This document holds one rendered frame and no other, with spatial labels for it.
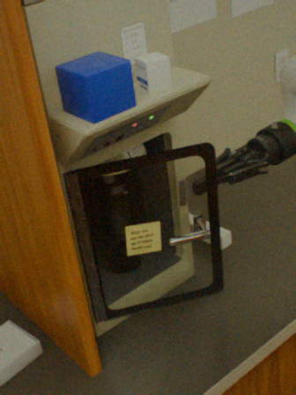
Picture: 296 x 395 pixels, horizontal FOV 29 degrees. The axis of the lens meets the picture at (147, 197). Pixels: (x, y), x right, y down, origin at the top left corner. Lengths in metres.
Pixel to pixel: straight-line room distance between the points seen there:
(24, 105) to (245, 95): 1.29
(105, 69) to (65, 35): 0.11
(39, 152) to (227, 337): 0.64
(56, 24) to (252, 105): 1.24
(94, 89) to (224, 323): 0.67
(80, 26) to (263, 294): 0.79
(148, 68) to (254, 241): 0.71
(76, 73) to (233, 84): 1.13
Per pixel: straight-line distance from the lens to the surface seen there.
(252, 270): 1.56
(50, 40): 1.08
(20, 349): 1.39
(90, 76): 1.01
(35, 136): 0.99
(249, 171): 1.29
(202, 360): 1.33
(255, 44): 2.14
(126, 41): 1.18
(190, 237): 1.23
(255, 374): 1.46
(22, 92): 0.97
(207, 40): 1.96
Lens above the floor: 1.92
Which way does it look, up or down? 31 degrees down
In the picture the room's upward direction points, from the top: 8 degrees counter-clockwise
